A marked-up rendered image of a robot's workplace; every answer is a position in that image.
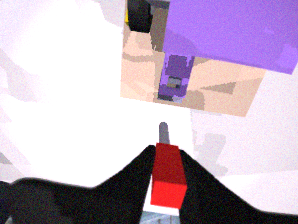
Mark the red-headed pin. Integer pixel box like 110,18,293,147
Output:
150,122,187,209

